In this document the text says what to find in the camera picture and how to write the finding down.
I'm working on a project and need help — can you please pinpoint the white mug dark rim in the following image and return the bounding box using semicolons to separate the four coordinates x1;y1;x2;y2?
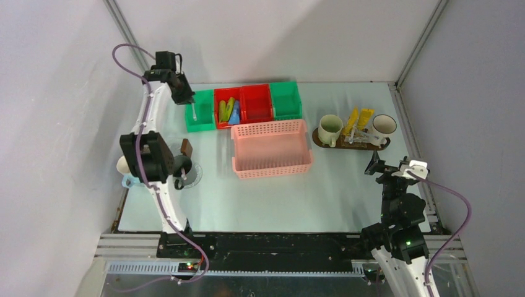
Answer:
369;114;397;147

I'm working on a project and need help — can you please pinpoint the clear white toothbrush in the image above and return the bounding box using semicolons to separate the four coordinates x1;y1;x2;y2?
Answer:
191;103;197;121

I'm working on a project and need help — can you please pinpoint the light green mug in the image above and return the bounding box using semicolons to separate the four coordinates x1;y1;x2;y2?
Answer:
318;114;343;148

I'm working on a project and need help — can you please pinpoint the green toothpaste tube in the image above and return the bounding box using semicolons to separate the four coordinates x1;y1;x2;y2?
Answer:
225;97;236;121
219;101;228;123

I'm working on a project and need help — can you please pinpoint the brown wooden toothbrush holder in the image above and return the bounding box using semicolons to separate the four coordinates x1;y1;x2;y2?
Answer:
180;139;193;158

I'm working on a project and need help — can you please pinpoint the black mug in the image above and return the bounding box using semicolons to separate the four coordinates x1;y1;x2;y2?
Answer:
173;155;197;190

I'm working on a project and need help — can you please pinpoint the white mug blue handle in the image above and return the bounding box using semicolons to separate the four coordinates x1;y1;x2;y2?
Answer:
116;156;141;189

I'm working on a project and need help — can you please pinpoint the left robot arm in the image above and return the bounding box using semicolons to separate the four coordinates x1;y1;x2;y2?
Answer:
119;51;195;234

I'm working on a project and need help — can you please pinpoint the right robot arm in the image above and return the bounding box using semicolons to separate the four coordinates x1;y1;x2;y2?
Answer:
360;152;439;296

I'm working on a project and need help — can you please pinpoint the brown wooden oval tray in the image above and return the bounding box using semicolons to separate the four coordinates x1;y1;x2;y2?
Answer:
312;128;391;151

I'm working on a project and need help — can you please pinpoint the red bin with toothpaste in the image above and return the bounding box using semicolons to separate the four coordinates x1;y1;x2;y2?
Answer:
214;87;242;129

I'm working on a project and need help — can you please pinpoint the green bin with toothbrushes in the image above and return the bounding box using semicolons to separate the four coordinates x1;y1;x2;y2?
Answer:
184;90;216;132

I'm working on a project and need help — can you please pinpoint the red bin with holder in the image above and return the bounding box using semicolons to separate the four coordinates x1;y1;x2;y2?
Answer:
240;84;274;124

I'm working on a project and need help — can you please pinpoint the green bin far right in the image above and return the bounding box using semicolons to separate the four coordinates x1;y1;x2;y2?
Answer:
269;81;303;121

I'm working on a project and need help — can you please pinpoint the pink perforated basket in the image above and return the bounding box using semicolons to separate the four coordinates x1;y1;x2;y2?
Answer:
230;119;314;179

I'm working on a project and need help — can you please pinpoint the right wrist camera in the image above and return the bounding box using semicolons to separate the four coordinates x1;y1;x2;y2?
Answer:
393;160;428;179

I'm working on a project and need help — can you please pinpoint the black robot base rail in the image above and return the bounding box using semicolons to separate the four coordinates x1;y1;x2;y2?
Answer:
156;232;391;273

